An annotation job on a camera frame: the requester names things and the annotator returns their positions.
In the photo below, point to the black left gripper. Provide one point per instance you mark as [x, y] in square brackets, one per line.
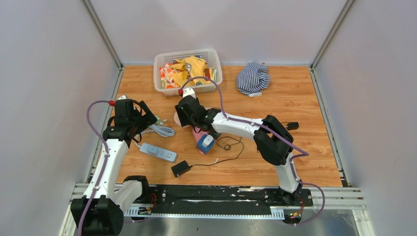
[146, 119]

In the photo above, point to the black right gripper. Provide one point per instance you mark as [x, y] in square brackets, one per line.
[184, 121]

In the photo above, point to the white cube charger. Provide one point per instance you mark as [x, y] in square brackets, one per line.
[207, 140]

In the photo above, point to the blue cube socket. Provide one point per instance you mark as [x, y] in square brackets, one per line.
[203, 148]

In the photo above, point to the pink triangular power strip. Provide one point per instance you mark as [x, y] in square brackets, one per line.
[198, 134]

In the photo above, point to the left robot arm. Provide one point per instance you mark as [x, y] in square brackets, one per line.
[100, 210]

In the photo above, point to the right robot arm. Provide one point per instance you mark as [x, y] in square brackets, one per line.
[272, 139]

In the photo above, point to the round pink power strip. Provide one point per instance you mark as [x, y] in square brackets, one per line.
[177, 120]

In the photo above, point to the green USB charger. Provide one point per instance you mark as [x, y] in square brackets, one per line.
[160, 122]

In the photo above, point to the yellow patterned clothes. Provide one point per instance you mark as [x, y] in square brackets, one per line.
[176, 73]

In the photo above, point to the white power strip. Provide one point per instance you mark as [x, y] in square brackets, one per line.
[158, 152]

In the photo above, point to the white plastic basket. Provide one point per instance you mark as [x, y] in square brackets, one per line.
[199, 85]

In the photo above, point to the black power adapter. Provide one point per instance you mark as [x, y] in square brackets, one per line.
[180, 168]

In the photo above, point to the blue white striped cloth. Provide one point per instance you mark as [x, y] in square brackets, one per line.
[253, 79]

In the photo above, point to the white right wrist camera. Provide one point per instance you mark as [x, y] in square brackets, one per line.
[188, 91]

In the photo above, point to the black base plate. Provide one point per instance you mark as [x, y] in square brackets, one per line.
[220, 200]

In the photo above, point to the aluminium frame rail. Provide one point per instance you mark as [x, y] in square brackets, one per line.
[102, 33]

